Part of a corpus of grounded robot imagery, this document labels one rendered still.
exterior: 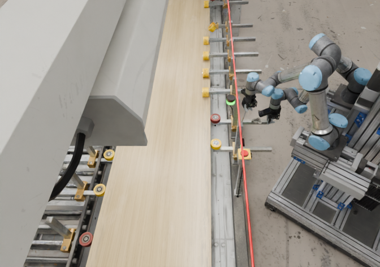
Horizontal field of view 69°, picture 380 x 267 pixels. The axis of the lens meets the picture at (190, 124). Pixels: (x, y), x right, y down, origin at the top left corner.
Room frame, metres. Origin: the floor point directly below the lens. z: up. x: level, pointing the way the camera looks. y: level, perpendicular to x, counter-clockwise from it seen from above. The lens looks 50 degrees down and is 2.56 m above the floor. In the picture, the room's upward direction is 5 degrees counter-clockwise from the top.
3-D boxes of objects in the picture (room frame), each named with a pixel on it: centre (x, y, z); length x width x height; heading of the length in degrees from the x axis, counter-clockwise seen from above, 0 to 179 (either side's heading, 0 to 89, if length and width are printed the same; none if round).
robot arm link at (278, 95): (1.37, -0.64, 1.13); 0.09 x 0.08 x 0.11; 104
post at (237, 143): (1.11, -0.33, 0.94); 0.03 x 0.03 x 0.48; 84
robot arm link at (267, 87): (1.29, -0.52, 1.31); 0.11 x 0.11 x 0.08; 39
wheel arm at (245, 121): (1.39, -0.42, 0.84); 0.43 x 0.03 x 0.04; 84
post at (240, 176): (0.85, -0.30, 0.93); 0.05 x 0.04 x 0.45; 174
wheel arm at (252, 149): (1.15, -0.37, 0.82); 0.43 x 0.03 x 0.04; 84
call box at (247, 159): (0.85, -0.30, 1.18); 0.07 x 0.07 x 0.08; 84
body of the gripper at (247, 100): (1.35, -0.44, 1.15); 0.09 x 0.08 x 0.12; 14
